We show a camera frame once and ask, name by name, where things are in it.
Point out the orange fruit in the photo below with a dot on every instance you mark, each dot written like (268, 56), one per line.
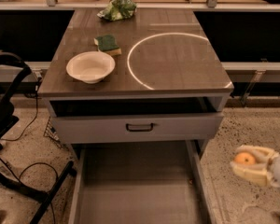
(245, 158)

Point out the green chip bag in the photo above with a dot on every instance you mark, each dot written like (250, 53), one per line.
(118, 10)

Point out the white bowl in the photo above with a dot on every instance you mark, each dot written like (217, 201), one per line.
(90, 67)

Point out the grey drawer cabinet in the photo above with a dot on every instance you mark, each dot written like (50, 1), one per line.
(166, 67)

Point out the open lower grey drawer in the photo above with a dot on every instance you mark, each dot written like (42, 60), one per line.
(141, 183)

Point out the green yellow sponge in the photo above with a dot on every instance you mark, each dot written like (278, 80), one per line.
(107, 44)

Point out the upper grey drawer with handle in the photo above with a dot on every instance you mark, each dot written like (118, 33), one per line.
(113, 129)

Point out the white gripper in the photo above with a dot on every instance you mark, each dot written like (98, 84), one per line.
(258, 172)

